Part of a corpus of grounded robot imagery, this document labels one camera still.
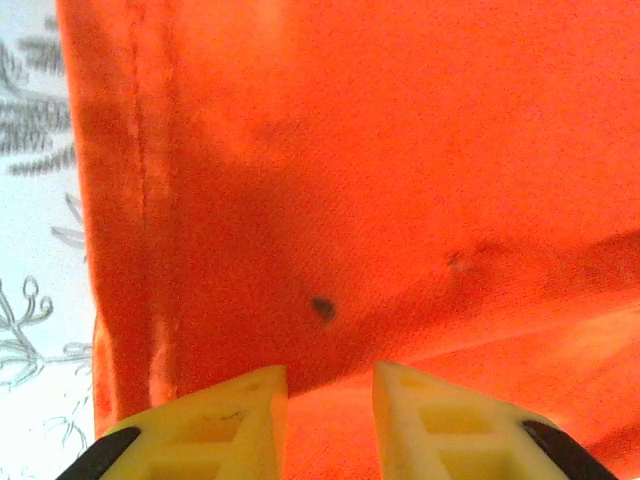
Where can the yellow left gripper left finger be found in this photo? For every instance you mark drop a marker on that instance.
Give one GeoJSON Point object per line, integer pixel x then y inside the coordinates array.
{"type": "Point", "coordinates": [210, 435]}

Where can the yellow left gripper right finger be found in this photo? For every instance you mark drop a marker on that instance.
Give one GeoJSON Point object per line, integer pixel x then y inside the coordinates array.
{"type": "Point", "coordinates": [450, 430]}

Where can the orange t-shirt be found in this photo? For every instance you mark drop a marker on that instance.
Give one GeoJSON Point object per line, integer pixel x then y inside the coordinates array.
{"type": "Point", "coordinates": [375, 175]}

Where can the floral print tablecloth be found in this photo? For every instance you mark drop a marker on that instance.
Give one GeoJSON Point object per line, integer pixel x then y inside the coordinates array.
{"type": "Point", "coordinates": [30, 225]}

